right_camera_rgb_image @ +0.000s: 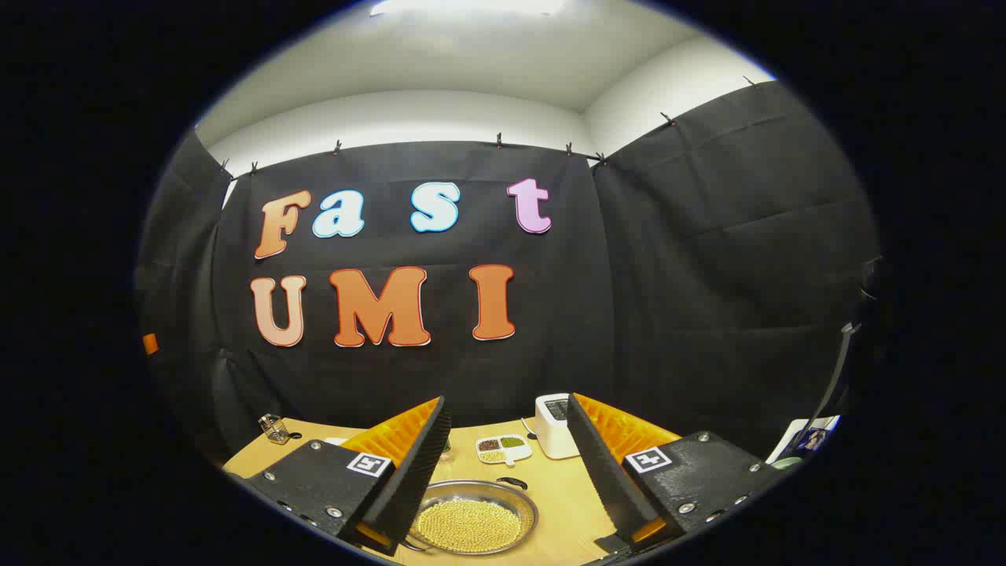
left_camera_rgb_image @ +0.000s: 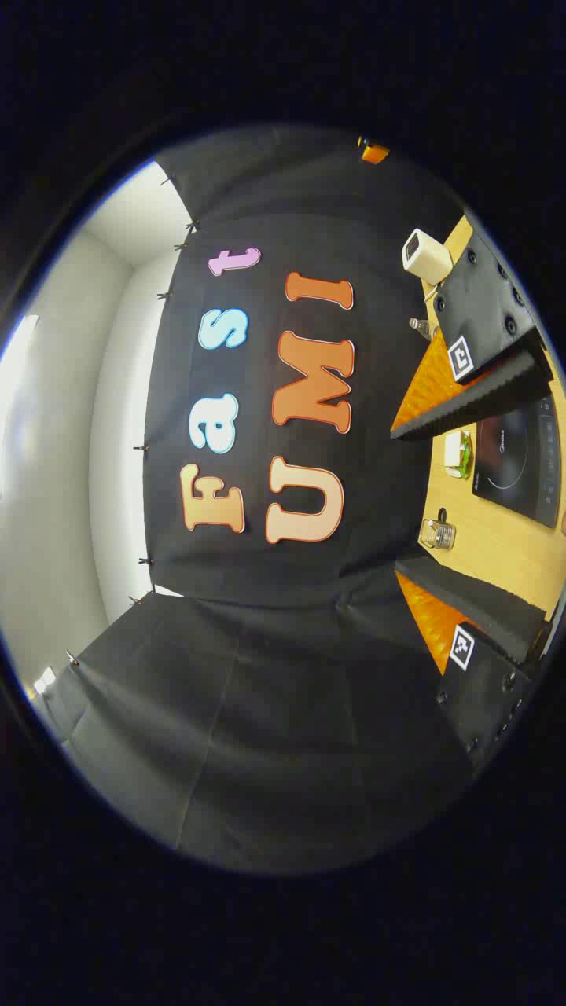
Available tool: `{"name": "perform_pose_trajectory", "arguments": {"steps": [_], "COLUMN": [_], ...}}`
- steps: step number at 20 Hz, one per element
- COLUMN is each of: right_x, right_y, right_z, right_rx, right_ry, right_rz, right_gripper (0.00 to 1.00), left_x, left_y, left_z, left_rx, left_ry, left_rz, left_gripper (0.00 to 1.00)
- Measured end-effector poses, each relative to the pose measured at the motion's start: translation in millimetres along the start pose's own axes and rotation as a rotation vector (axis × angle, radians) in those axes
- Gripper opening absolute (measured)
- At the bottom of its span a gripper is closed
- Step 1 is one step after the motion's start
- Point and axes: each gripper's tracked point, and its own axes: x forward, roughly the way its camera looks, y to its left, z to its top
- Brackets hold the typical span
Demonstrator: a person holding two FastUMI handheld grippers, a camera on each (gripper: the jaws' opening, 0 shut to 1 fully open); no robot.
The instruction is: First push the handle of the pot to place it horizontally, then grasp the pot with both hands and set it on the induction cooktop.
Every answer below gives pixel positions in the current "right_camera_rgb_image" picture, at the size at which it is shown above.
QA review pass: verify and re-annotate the ceiling light panel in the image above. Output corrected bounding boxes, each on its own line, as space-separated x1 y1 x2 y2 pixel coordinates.
369 0 568 18

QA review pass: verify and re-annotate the white divided dish of beans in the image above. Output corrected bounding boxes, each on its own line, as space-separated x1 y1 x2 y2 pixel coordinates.
475 435 533 465

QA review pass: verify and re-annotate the white toaster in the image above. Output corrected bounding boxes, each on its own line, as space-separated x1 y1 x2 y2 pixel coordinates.
534 393 581 460

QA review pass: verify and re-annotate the white printed box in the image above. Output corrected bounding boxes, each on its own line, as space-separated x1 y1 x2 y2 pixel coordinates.
766 415 842 466

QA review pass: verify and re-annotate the row of small cloth clips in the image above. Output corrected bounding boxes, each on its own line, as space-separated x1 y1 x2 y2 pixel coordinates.
220 76 757 177

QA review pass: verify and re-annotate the black tripod stand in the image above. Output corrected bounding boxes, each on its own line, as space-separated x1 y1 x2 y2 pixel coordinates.
813 258 883 443

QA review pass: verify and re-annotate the black backdrop cloth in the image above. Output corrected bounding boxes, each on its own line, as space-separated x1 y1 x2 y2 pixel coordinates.
134 79 881 465

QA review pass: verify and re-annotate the pile of yellow soybeans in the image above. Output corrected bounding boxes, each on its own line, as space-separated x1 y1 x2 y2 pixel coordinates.
417 500 523 553

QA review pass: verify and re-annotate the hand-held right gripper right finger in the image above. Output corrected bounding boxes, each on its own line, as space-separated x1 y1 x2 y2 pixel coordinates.
566 392 795 555

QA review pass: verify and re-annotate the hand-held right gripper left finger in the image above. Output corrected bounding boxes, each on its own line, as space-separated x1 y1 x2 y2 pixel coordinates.
244 395 453 557

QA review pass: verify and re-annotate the steel pot with black handles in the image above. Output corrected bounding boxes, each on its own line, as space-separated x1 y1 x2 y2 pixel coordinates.
405 476 540 556

